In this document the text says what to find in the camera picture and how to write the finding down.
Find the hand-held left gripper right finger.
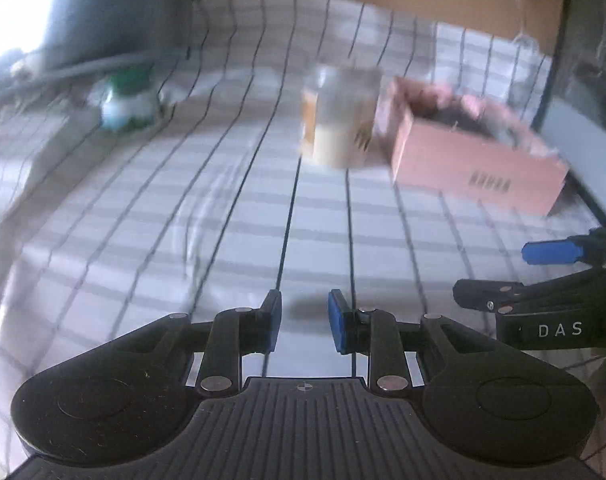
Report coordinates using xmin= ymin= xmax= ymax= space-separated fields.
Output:
xmin=328 ymin=289 xmax=490 ymax=395

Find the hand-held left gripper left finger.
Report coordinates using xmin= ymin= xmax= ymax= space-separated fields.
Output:
xmin=118 ymin=289 xmax=284 ymax=400

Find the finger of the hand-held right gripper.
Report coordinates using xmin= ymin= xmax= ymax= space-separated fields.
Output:
xmin=453 ymin=266 xmax=606 ymax=317
xmin=522 ymin=227 xmax=606 ymax=267

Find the pink cardboard box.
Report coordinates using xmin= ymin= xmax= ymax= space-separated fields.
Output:
xmin=375 ymin=76 xmax=572 ymax=217

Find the black plush rat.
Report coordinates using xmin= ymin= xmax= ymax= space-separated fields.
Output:
xmin=423 ymin=97 xmax=490 ymax=132

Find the checkered white tablecloth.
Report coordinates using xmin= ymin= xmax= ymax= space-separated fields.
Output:
xmin=0 ymin=0 xmax=606 ymax=480

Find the clear jar with orange label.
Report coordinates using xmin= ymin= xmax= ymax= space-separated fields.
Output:
xmin=300 ymin=64 xmax=384 ymax=170

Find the green-lid glass jar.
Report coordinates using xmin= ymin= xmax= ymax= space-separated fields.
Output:
xmin=100 ymin=67 xmax=164 ymax=134

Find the black computer monitor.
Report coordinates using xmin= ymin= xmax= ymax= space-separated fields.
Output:
xmin=0 ymin=0 xmax=194 ymax=92

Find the white cable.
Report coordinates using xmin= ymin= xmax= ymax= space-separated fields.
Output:
xmin=495 ymin=0 xmax=542 ymax=55

